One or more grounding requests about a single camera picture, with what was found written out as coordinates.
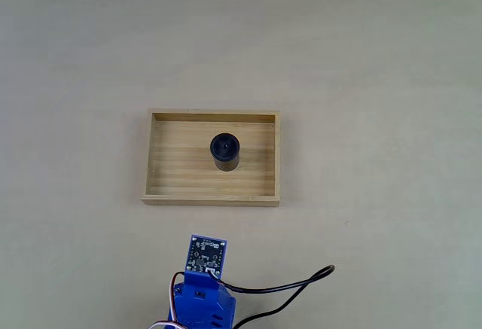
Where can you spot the black cylinder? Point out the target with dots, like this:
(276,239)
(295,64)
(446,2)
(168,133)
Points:
(225,152)

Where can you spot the wooden box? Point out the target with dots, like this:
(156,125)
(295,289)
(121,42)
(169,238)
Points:
(180,178)

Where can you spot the camera circuit board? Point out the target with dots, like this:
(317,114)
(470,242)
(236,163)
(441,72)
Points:
(206,255)

